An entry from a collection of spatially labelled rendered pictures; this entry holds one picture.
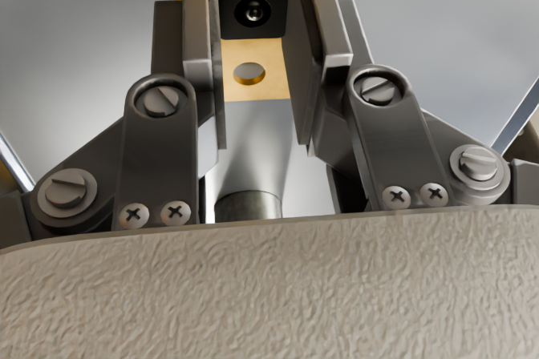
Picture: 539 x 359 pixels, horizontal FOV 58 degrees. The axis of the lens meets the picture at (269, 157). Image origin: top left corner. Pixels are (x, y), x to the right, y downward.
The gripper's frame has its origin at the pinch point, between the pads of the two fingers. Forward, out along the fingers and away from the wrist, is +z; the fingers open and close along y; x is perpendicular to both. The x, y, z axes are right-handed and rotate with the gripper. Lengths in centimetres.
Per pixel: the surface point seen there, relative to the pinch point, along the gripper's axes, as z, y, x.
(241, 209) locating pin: 2.0, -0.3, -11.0
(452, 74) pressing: 3.0, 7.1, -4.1
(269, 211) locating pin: 2.0, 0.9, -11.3
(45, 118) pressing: 3.0, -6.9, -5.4
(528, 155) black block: 8.0, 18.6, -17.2
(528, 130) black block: 10.0, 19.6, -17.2
